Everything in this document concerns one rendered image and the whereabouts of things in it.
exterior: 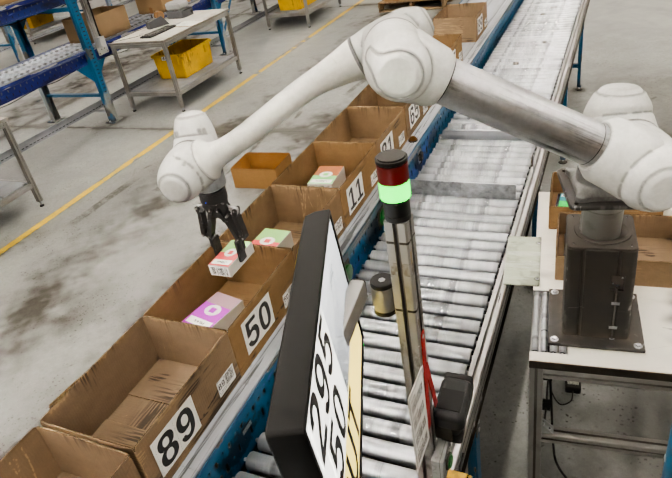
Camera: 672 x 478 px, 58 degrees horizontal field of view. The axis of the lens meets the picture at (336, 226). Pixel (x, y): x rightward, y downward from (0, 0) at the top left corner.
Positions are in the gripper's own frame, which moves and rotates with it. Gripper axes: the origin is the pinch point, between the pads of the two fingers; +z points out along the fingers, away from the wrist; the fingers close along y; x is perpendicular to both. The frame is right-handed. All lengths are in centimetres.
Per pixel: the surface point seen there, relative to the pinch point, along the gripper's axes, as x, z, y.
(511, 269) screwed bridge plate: -61, 42, -68
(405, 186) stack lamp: 37, -44, -68
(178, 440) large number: 47, 22, -8
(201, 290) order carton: -5.8, 22.1, 20.9
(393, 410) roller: 9, 42, -47
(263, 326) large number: 4.7, 22.9, -8.2
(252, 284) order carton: -18.8, 27.9, 10.5
